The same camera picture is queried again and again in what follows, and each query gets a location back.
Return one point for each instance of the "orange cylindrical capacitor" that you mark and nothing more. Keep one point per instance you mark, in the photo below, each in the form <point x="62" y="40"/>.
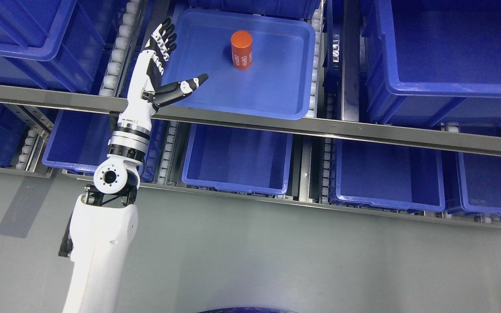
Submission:
<point x="241" y="49"/>

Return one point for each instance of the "blue robot base edge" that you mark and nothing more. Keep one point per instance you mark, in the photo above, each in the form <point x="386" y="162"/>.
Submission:
<point x="246" y="309"/>

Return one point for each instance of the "blue bin lower far right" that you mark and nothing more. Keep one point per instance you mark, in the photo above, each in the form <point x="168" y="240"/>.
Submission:
<point x="472" y="184"/>

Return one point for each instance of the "blue bin upper right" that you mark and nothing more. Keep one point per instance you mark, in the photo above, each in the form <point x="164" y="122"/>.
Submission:
<point x="433" y="61"/>

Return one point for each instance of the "shallow blue tray bin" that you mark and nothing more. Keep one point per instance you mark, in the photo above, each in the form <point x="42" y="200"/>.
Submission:
<point x="257" y="65"/>

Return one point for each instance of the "blue bin upper left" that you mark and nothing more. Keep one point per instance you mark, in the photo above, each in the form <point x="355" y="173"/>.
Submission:
<point x="55" y="44"/>

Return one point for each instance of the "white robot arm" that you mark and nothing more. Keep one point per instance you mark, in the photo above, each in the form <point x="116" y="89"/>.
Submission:
<point x="105" y="218"/>

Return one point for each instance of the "blue bin lower centre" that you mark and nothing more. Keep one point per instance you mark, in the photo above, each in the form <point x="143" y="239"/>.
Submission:
<point x="238" y="160"/>

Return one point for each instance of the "steel shelf front rail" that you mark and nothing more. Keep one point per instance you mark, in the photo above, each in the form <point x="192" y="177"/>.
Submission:
<point x="335" y="129"/>

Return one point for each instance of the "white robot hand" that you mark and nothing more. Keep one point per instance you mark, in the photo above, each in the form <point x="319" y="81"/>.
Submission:
<point x="147" y="77"/>

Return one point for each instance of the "blue bin behind arm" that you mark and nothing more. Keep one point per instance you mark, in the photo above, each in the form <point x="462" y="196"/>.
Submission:
<point x="79" y="143"/>

